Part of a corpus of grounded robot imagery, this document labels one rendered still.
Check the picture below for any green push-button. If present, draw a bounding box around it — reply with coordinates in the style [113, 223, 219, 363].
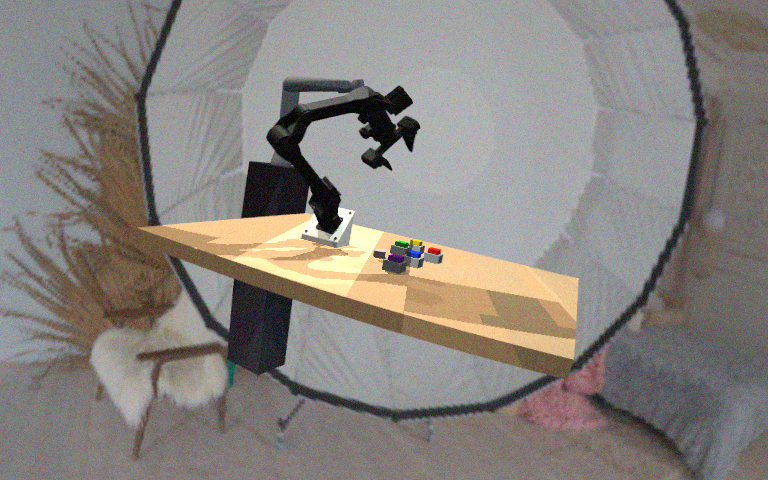
[390, 240, 411, 256]

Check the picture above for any purple button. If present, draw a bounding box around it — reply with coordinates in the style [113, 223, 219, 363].
[382, 254, 407, 274]

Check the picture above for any yellow button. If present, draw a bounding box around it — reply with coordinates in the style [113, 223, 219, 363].
[408, 239, 425, 254]

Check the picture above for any red button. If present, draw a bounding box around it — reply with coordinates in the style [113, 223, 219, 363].
[423, 247, 444, 264]

